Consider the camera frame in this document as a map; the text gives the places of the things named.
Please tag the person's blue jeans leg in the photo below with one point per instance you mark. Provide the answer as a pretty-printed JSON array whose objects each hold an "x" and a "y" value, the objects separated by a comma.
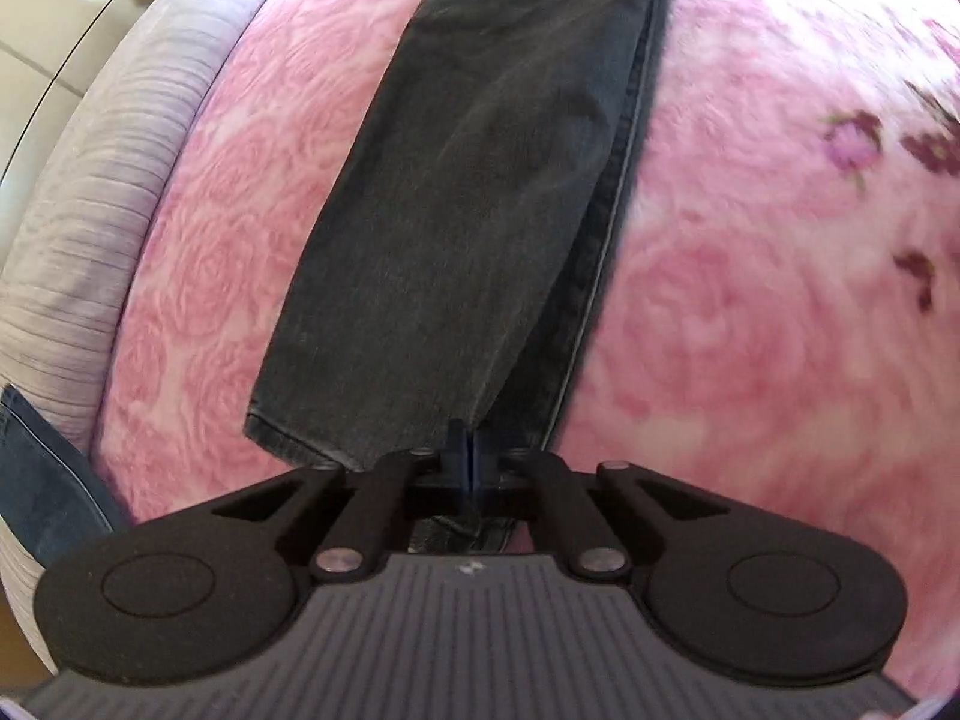
[{"x": 52, "y": 487}]

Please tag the pink rose print blanket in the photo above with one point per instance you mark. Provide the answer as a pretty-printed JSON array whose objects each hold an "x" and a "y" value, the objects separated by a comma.
[{"x": 750, "y": 330}]

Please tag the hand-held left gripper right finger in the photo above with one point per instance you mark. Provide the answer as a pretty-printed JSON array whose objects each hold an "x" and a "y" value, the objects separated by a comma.
[{"x": 480, "y": 469}]

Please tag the black denim jeans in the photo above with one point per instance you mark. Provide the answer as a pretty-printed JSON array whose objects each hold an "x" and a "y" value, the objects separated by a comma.
[{"x": 480, "y": 187}]

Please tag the cream glossy wardrobe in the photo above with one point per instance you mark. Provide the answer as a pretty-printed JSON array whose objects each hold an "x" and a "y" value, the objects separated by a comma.
[{"x": 45, "y": 37}]

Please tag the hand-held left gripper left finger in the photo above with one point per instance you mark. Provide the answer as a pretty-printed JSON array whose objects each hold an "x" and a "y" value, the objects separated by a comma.
[{"x": 454, "y": 465}]

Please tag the grey striped bedspread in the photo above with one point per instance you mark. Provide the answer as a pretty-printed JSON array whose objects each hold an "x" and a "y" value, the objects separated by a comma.
[{"x": 97, "y": 210}]

